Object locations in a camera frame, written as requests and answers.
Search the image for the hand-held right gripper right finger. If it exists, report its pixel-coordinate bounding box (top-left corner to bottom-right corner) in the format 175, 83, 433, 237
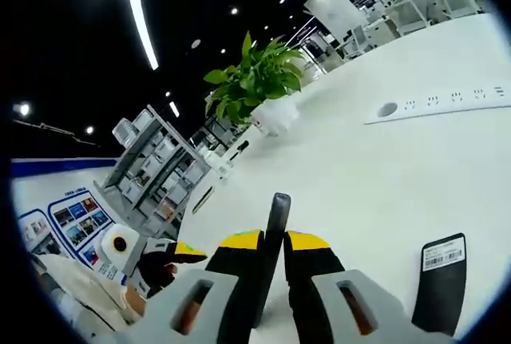
283, 230, 450, 344

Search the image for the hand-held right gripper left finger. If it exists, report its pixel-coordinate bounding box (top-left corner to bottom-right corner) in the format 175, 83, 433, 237
115, 228, 265, 344

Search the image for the black remote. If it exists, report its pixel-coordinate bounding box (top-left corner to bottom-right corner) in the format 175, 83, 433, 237
410, 232, 467, 338

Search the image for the person's left hand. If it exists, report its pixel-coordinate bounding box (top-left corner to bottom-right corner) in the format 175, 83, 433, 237
121, 286, 148, 316

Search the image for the small dark flat object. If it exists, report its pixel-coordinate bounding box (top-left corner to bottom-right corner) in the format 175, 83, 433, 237
192, 186, 215, 214

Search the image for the group of white storage boxes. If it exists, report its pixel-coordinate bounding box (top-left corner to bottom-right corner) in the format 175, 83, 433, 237
111, 114, 208, 221

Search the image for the grey metal shelf rack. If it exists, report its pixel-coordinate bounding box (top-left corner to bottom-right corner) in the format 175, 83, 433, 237
93, 104, 212, 237

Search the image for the green potted plant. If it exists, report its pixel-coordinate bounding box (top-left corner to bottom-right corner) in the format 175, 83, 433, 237
203, 31, 307, 137

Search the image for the long curved ceiling light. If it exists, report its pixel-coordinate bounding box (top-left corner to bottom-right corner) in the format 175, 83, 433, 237
123, 0, 160, 70

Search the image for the white pillar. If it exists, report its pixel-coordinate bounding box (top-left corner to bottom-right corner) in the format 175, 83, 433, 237
303, 0, 368, 42

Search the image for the group of white office chairs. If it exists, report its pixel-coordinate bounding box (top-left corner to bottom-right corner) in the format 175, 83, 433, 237
339, 0, 480, 61

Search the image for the wall poster board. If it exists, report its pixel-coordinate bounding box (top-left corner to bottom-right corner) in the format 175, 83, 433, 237
15, 186, 115, 269

